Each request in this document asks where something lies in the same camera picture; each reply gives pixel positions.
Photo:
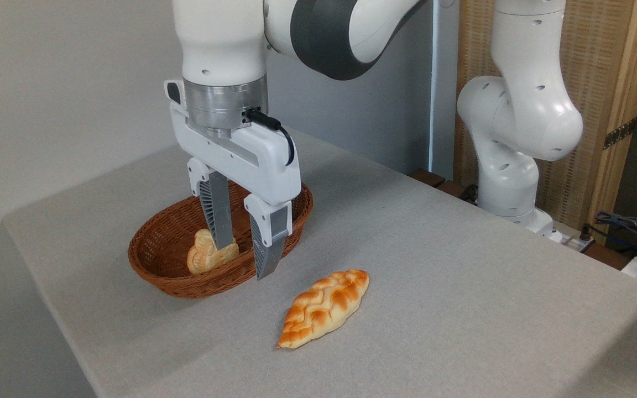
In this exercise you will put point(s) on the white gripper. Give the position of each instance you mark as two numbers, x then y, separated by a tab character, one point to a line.
266	166

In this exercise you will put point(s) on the braided golden bread loaf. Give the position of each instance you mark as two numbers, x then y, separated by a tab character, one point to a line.
324	307

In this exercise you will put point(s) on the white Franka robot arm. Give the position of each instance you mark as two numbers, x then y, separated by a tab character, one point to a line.
219	33

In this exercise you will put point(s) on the small pale bread roll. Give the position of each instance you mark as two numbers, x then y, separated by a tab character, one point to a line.
202	260

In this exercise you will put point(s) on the brown wicker basket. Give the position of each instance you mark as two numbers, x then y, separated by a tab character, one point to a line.
158	235

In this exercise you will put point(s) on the brown wooden board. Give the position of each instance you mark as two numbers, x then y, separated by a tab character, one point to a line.
429	178

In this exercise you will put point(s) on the black plug connector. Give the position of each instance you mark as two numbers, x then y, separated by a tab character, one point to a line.
586	235

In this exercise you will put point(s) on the metal screen hinge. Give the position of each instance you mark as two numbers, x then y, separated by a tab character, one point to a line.
620	133

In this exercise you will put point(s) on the wooden woven screen panel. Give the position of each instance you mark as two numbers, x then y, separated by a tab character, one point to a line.
600	66

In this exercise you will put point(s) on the white vertical post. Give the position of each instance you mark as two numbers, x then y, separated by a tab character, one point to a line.
436	110

